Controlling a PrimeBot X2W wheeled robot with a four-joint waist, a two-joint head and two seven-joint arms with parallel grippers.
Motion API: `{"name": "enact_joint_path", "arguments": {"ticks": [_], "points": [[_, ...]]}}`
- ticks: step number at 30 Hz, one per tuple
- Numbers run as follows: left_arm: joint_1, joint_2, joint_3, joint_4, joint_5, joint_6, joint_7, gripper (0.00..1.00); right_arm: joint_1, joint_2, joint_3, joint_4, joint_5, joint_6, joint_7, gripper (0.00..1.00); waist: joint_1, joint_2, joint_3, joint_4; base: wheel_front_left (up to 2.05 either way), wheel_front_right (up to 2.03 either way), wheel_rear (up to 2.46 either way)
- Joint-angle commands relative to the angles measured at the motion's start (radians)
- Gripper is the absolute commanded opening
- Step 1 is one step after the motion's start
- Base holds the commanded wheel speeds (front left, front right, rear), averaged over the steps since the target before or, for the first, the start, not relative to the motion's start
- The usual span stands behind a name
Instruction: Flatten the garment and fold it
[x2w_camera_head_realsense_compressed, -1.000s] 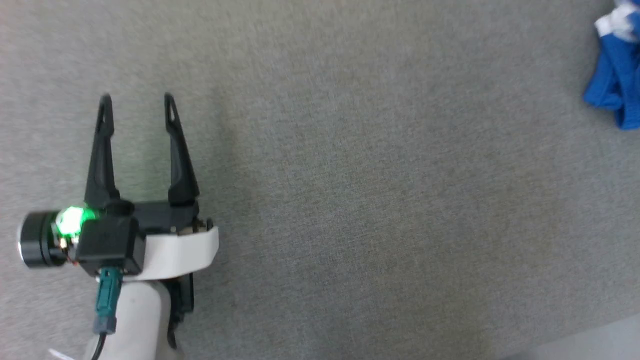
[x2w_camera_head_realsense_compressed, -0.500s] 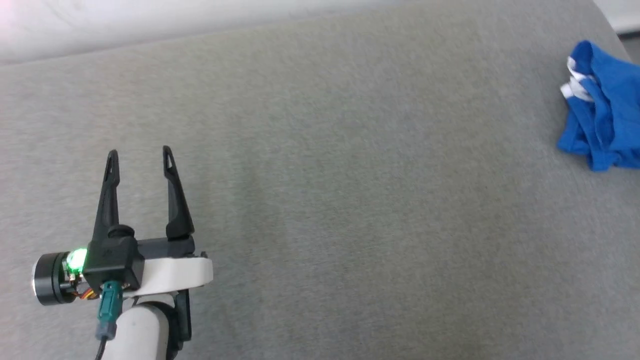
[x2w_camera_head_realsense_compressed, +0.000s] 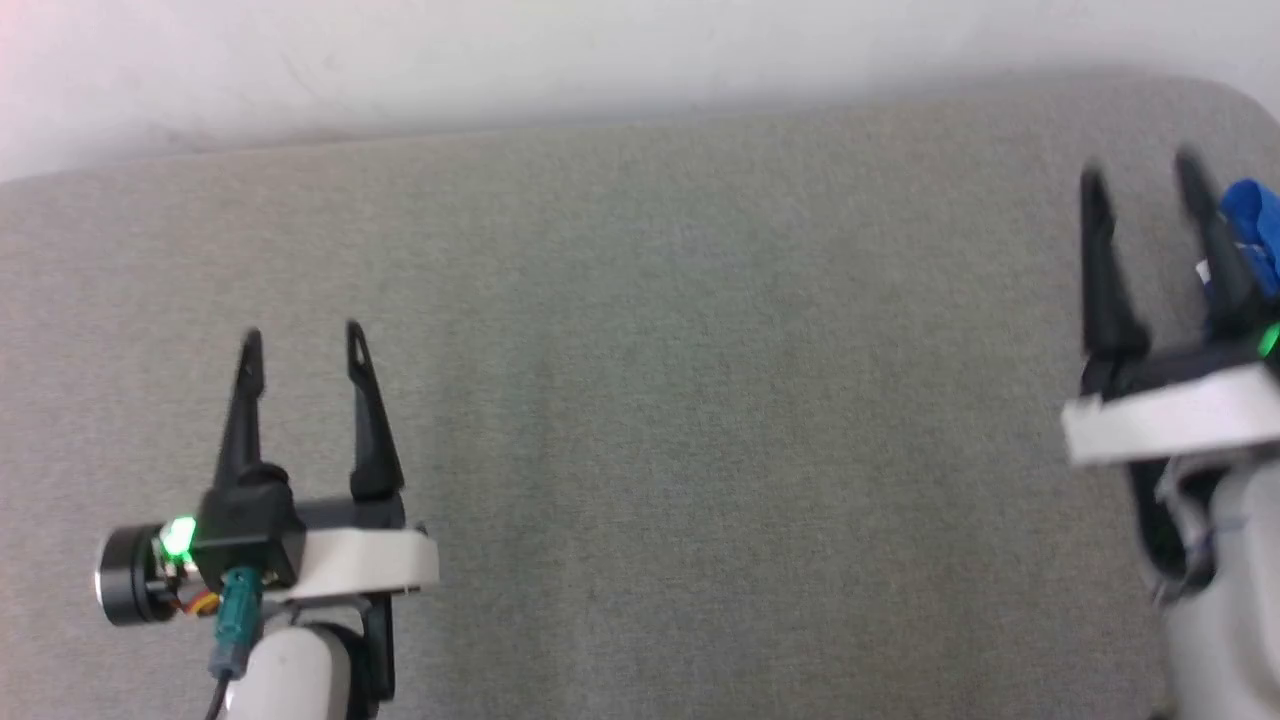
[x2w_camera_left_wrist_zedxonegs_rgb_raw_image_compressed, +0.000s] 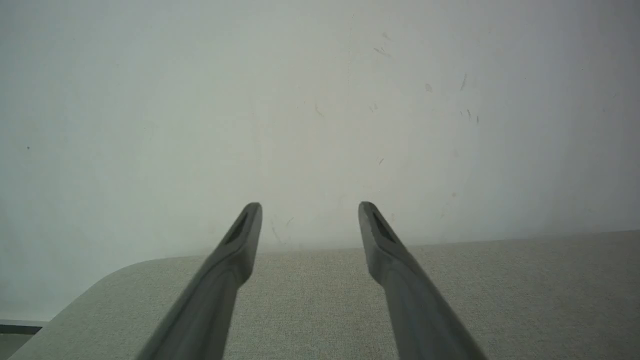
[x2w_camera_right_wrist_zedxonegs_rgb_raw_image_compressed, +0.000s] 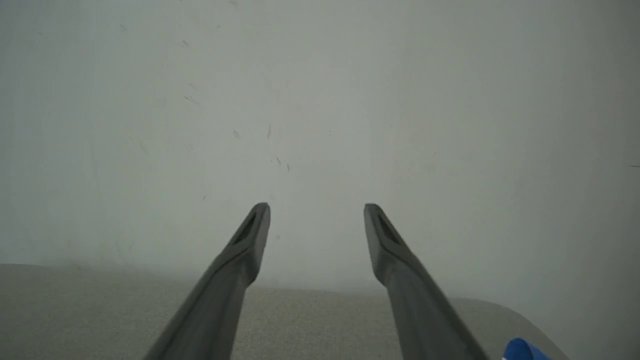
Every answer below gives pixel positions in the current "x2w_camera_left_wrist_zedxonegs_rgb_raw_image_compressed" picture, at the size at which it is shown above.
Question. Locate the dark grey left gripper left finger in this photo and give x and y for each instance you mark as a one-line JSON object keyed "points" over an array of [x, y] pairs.
{"points": [[215, 290]]}

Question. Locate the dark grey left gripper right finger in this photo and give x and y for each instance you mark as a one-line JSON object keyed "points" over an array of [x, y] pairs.
{"points": [[410, 300]]}

